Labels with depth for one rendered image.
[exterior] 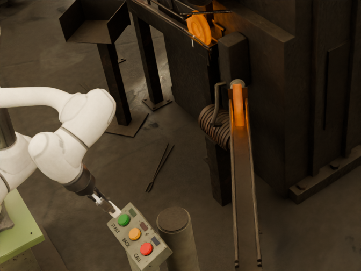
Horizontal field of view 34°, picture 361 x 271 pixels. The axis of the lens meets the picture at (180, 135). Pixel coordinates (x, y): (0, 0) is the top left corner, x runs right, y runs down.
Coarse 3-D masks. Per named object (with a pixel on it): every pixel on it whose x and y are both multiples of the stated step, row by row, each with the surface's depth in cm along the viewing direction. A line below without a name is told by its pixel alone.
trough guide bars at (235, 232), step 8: (248, 104) 221; (232, 112) 221; (248, 112) 216; (232, 120) 213; (248, 120) 212; (232, 128) 209; (248, 128) 208; (232, 136) 205; (248, 136) 204; (232, 144) 202; (248, 144) 201; (232, 152) 198; (232, 160) 195; (232, 168) 191; (232, 176) 188; (232, 184) 185; (232, 192) 182; (232, 200) 180; (256, 200) 179; (256, 208) 176; (256, 216) 173; (256, 224) 170; (256, 232) 168; (256, 240) 165; (256, 248) 163
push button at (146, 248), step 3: (144, 243) 187; (147, 243) 186; (141, 246) 187; (144, 246) 186; (147, 246) 186; (150, 246) 186; (141, 249) 186; (144, 249) 186; (147, 249) 185; (150, 249) 185; (141, 252) 186; (144, 252) 185; (147, 252) 185
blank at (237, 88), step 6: (234, 84) 214; (240, 84) 213; (234, 90) 211; (240, 90) 210; (234, 96) 209; (240, 96) 209; (234, 102) 209; (240, 102) 209; (234, 108) 209; (240, 108) 209; (234, 114) 210; (240, 114) 209; (240, 120) 211
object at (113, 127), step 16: (80, 0) 292; (96, 0) 288; (112, 0) 284; (64, 16) 281; (80, 16) 294; (96, 16) 295; (112, 16) 272; (128, 16) 286; (64, 32) 284; (80, 32) 290; (96, 32) 287; (112, 32) 274; (112, 48) 293; (112, 64) 296; (112, 80) 303; (112, 96) 311; (128, 112) 322; (144, 112) 330; (112, 128) 324; (128, 128) 322
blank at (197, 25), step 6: (192, 18) 249; (198, 18) 245; (204, 18) 245; (192, 24) 253; (198, 24) 246; (204, 24) 244; (192, 30) 255; (198, 30) 255; (204, 30) 245; (210, 30) 246; (198, 36) 253; (204, 36) 246; (210, 36) 247; (210, 42) 251
